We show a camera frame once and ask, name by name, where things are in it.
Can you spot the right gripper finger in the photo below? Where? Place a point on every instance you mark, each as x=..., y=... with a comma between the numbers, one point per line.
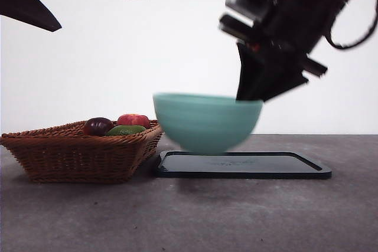
x=249, y=78
x=280, y=83

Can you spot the dark purple fruit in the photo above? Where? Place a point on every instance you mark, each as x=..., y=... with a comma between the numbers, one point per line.
x=97, y=126

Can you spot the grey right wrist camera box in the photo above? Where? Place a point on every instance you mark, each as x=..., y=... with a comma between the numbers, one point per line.
x=242, y=1

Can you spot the dark green rectangular tray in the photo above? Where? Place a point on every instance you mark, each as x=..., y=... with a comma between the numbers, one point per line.
x=236, y=168

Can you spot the red apple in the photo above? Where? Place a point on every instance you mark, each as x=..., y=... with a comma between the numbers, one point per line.
x=133, y=120

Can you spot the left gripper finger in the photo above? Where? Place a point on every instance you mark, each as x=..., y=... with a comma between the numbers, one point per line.
x=23, y=7

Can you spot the teal ceramic bowl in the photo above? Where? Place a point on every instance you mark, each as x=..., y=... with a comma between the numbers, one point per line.
x=206, y=125

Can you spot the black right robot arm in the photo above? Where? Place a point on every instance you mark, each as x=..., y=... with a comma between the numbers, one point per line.
x=310, y=4

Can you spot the brown wicker basket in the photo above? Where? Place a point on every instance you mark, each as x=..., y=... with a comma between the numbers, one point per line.
x=74, y=160

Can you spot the green avocado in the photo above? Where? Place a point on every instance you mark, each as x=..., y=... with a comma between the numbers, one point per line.
x=125, y=131

